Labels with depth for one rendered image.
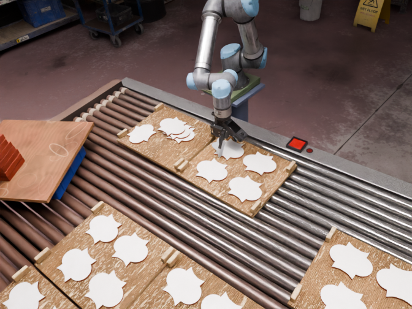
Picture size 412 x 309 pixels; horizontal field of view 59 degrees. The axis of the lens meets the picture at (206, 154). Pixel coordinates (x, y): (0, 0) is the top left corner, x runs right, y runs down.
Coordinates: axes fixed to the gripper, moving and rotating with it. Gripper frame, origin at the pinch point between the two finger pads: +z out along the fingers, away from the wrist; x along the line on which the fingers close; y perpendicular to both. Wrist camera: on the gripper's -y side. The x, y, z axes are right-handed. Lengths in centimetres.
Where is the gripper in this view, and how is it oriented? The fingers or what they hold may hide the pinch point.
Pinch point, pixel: (228, 149)
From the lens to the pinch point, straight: 170.2
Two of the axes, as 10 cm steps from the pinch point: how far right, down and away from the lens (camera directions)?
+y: -7.6, -3.8, 5.2
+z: 0.9, 7.3, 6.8
